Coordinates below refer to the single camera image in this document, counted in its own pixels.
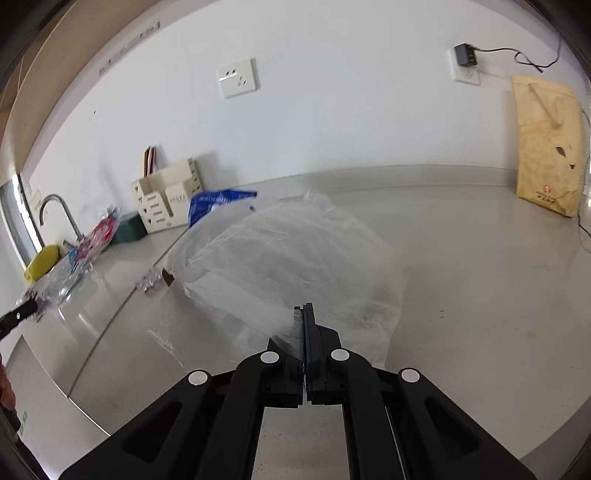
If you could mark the blue plastic packet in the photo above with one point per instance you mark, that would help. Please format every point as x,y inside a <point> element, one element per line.
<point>207,203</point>

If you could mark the clear printed plastic wrapper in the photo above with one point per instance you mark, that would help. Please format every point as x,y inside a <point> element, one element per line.
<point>55,286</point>

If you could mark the brown paper bag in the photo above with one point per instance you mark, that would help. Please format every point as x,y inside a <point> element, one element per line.
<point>545,152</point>

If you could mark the pink snack packet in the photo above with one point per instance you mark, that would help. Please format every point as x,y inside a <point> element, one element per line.
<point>99,235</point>

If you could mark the black charger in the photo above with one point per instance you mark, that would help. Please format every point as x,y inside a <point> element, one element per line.
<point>465,55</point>

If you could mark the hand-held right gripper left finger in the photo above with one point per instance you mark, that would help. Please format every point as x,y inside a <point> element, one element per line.
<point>284,374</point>

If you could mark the white wall socket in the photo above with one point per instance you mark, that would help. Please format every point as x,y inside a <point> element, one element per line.
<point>238,78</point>
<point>467,77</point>

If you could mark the cream desk organizer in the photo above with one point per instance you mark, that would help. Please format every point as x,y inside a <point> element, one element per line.
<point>178,203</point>

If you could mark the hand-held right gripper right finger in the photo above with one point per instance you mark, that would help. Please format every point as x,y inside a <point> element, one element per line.
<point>310,360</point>

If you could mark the upright folders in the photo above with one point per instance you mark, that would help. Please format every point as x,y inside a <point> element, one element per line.
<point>148,161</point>

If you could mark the green box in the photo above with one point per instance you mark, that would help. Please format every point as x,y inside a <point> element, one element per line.
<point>129,228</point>

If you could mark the crumpled foil wrapper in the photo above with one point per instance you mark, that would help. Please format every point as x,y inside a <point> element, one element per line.
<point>148,280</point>

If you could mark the person's left forearm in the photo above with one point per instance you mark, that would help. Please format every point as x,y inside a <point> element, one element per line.
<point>5,387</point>

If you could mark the clear plastic bag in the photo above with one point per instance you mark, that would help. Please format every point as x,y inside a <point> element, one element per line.
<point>295,258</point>

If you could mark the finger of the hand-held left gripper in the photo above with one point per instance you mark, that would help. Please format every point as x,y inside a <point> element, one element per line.
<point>18,316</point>

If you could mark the metal faucet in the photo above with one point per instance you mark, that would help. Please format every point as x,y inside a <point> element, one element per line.
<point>69,216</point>

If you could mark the yellow sponge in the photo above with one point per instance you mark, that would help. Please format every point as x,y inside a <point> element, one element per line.
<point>41,264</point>

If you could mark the window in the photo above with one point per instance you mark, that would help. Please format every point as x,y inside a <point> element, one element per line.
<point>18,221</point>

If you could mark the wall socket strip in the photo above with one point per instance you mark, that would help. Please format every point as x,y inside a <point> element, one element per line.
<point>134,41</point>

